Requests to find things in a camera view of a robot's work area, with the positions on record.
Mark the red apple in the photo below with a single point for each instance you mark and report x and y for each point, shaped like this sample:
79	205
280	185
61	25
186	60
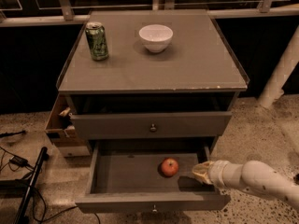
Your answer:
169	167

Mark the cardboard box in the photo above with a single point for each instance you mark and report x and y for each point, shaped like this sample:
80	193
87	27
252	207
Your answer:
61	132

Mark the green soda can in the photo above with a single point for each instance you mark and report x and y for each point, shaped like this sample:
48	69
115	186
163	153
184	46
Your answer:
96	38

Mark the white ceramic bowl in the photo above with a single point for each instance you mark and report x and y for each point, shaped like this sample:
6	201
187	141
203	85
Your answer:
155	37

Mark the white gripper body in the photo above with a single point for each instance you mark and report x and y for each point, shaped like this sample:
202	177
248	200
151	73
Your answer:
217	173

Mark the grey open middle drawer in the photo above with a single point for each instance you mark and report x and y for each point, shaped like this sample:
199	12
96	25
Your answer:
126	176

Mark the metal window railing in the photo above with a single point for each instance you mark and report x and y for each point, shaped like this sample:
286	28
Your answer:
35	12

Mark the grey top drawer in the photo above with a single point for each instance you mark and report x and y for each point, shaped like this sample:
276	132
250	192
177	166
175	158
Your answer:
150	125

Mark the black power adapter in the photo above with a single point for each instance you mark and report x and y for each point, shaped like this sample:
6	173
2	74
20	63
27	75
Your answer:
19	161

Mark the white diagonal pipe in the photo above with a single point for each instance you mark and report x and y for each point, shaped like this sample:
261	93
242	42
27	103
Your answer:
273	89

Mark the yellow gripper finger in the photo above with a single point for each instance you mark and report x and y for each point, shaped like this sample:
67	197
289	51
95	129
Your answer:
200	172

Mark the black pole on floor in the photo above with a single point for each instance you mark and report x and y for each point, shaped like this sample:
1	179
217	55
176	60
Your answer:
30	186

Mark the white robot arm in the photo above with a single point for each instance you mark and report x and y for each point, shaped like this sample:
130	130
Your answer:
253	178

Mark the grey drawer cabinet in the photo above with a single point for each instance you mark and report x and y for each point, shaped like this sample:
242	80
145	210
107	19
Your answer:
197	72

